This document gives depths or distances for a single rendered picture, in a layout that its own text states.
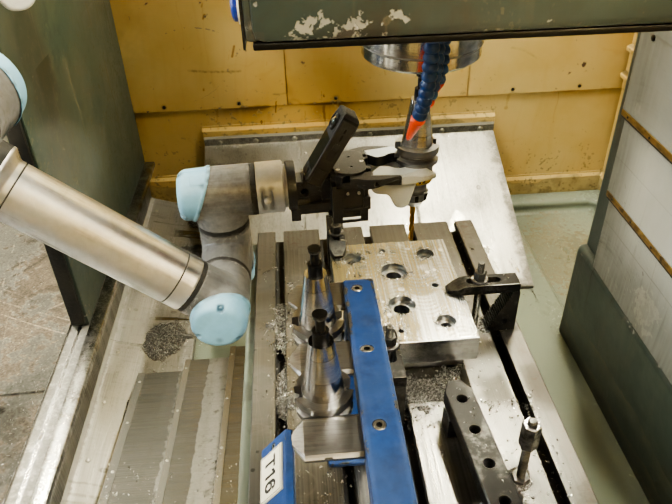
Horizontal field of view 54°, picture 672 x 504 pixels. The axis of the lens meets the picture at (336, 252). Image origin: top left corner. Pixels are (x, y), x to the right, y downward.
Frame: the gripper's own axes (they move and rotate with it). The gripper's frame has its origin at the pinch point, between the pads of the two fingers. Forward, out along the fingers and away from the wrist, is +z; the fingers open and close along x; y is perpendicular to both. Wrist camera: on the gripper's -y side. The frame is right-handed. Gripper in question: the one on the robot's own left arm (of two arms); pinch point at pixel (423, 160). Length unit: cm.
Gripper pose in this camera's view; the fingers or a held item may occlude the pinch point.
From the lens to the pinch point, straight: 97.3
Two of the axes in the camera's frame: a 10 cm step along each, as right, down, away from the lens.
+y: 0.3, 8.1, 5.8
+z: 9.9, -1.0, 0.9
